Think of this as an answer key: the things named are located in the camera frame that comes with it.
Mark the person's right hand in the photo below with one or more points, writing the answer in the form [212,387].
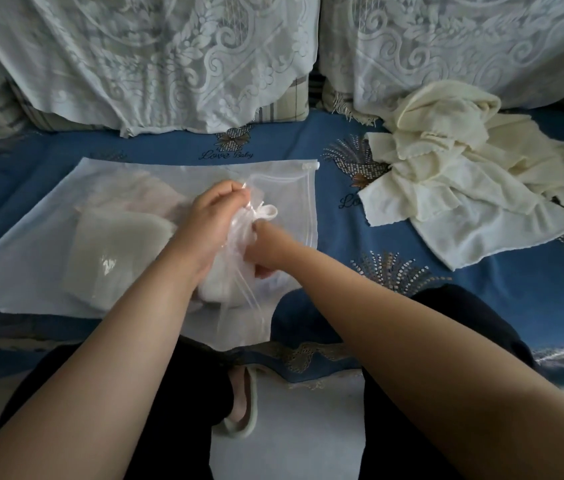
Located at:
[274,249]

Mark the blue embroidered seat cover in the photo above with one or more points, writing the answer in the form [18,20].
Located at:
[332,229]

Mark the translucent plastic zip bag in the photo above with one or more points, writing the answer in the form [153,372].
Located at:
[22,254]

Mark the pink towel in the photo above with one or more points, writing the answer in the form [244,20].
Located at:
[132,194]

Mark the cream blue-striped towel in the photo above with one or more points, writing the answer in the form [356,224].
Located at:
[112,254]

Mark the pale slipper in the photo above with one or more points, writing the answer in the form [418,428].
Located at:
[252,409]

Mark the white deer lace cover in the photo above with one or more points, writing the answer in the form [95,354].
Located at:
[162,44]
[462,39]

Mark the person's black trousers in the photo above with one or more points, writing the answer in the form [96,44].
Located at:
[487,314]

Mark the cream brown-striped towel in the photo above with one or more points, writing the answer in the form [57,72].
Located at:
[222,287]

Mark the cream cloth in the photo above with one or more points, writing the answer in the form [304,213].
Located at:
[412,184]
[487,239]
[447,114]

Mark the person's left hand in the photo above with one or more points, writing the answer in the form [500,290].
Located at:
[207,229]

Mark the person's left forearm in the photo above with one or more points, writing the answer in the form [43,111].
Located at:
[87,384]

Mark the person's right forearm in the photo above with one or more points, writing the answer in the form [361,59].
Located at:
[437,384]

